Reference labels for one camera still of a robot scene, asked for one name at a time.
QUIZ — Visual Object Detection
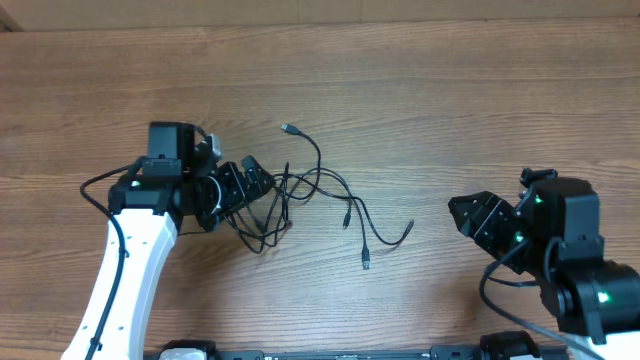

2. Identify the black USB cable bundle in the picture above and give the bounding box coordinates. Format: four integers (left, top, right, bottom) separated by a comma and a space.
222, 123, 415, 271

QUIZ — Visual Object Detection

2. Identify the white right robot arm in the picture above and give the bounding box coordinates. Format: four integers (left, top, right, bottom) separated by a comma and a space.
448, 168, 639, 359

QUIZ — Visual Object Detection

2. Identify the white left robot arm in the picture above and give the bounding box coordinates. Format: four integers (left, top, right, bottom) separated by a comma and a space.
63, 122, 275, 359

